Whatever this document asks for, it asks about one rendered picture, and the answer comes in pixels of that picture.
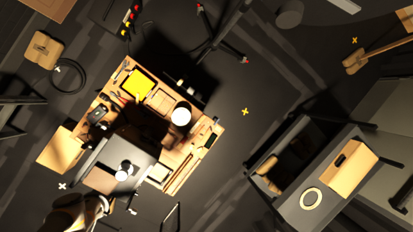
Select yellow framed scrim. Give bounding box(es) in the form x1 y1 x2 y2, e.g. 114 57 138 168
119 65 159 104

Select black device with green screen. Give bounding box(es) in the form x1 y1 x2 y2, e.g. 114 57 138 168
203 131 219 150

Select tan cork tray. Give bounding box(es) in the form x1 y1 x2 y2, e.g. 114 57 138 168
146 88 177 117

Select long wooden strips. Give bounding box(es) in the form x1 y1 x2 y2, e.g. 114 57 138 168
162 153 201 197

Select black framed tan panel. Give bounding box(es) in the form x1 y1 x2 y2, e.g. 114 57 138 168
144 161 174 186

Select tan sandbag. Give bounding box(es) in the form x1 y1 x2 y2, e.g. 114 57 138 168
255 154 283 196
24 30 65 71
341 47 369 76

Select black tripod light stand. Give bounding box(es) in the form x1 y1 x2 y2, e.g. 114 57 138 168
186 0 250 65

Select silver wrench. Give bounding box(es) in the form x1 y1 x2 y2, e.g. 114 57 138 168
112 59 130 81

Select white round lamp knob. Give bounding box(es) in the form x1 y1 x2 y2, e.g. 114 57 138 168
114 160 135 183

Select black meter with red button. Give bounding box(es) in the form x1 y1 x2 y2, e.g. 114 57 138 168
86 103 109 125

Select grey equipment cart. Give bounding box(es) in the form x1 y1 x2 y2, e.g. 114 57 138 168
246 113 405 232

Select white tape roll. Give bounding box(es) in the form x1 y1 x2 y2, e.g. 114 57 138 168
299 187 323 211

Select grey cylinder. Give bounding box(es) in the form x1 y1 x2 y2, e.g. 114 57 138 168
274 0 305 30

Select black box with coloured buttons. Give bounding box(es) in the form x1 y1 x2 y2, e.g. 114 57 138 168
87 0 145 42

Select tan wooden apple box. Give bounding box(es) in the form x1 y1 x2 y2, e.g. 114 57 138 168
35 125 87 176
318 138 380 200

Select grey flat bar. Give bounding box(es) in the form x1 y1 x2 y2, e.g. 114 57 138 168
325 0 362 15

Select dark metal stand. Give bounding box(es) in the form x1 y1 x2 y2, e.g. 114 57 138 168
0 94 49 142

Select brown wooden board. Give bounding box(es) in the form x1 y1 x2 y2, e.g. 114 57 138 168
17 0 78 24

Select wooden brace beam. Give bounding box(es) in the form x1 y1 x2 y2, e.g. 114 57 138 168
359 33 413 61

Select black clamp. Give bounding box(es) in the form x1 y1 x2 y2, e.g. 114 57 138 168
388 183 413 217

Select red handled pliers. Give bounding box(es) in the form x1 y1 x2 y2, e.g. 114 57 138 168
109 90 130 108

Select black flag frame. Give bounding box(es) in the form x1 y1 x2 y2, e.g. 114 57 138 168
159 201 181 232

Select black cable coil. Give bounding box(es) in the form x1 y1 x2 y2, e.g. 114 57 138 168
48 57 88 95

